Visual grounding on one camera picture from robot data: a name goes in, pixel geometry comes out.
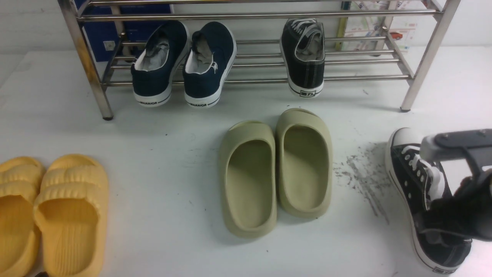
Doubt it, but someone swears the navy canvas shoe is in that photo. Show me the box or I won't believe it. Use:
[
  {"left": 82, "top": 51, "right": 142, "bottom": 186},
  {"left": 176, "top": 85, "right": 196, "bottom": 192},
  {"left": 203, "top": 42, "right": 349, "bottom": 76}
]
[
  {"left": 183, "top": 22, "right": 237, "bottom": 108},
  {"left": 130, "top": 20, "right": 191, "bottom": 107}
]

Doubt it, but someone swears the left navy canvas shoe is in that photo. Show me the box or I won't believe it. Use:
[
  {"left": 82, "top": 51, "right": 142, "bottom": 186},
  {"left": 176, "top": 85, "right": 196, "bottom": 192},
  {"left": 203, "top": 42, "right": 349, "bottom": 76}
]
[{"left": 130, "top": 20, "right": 191, "bottom": 107}]

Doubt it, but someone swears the yellow ribbed slipper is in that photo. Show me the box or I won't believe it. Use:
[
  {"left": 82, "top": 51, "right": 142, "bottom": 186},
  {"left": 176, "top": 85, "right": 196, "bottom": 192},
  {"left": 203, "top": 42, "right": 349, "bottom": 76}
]
[
  {"left": 33, "top": 154, "right": 109, "bottom": 277},
  {"left": 0, "top": 156, "right": 45, "bottom": 277}
]

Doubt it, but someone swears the right navy canvas shoe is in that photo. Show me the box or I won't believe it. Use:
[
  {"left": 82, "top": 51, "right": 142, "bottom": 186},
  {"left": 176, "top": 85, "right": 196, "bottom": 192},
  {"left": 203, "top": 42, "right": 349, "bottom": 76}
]
[{"left": 183, "top": 22, "right": 237, "bottom": 108}]

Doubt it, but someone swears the black lace-up sneaker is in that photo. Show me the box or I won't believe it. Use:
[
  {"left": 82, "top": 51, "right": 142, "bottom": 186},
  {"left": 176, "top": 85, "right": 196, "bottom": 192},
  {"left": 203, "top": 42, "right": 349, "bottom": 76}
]
[
  {"left": 385, "top": 128, "right": 472, "bottom": 275},
  {"left": 279, "top": 18, "right": 325, "bottom": 98}
]

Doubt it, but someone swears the white printed paper poster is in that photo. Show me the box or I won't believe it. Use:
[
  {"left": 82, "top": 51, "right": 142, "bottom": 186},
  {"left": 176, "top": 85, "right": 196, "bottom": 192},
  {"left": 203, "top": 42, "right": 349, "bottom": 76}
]
[{"left": 336, "top": 0, "right": 427, "bottom": 53}]

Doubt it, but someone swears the right yellow ribbed slipper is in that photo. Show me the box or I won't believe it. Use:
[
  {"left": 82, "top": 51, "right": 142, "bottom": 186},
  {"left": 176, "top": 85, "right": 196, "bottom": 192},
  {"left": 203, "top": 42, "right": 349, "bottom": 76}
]
[{"left": 33, "top": 154, "right": 109, "bottom": 277}]

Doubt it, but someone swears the stainless steel shoe rack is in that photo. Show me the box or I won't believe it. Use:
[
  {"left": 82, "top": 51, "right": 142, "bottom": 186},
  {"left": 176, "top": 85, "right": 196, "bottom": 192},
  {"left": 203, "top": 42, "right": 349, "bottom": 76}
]
[{"left": 58, "top": 0, "right": 460, "bottom": 121}]

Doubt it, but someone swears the olive green slipper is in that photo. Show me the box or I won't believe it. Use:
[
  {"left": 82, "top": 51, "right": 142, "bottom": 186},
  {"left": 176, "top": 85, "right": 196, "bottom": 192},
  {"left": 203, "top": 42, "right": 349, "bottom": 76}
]
[
  {"left": 276, "top": 108, "right": 334, "bottom": 219},
  {"left": 218, "top": 120, "right": 277, "bottom": 239}
]

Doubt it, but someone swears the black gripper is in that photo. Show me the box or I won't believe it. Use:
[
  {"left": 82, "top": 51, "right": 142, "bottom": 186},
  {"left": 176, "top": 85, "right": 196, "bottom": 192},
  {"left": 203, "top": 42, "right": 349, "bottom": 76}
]
[{"left": 414, "top": 170, "right": 491, "bottom": 247}]

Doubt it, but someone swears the left olive green slipper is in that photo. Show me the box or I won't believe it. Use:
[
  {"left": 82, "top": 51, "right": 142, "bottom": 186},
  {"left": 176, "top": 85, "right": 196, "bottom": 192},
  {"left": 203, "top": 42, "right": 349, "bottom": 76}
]
[{"left": 218, "top": 120, "right": 277, "bottom": 239}]

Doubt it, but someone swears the left yellow ribbed slipper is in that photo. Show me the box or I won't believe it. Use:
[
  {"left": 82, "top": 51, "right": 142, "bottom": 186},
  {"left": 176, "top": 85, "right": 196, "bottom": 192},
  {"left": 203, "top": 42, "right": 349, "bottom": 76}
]
[{"left": 0, "top": 156, "right": 45, "bottom": 277}]

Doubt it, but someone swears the blue box behind rack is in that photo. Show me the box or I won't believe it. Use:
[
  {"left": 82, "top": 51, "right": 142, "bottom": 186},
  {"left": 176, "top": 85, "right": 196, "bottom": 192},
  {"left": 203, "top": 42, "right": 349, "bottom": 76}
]
[{"left": 84, "top": 5, "right": 174, "bottom": 62}]

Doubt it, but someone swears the right olive green slipper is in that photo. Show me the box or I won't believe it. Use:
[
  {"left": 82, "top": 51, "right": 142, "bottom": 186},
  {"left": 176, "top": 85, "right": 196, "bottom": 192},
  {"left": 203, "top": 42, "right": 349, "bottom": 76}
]
[{"left": 276, "top": 108, "right": 334, "bottom": 219}]

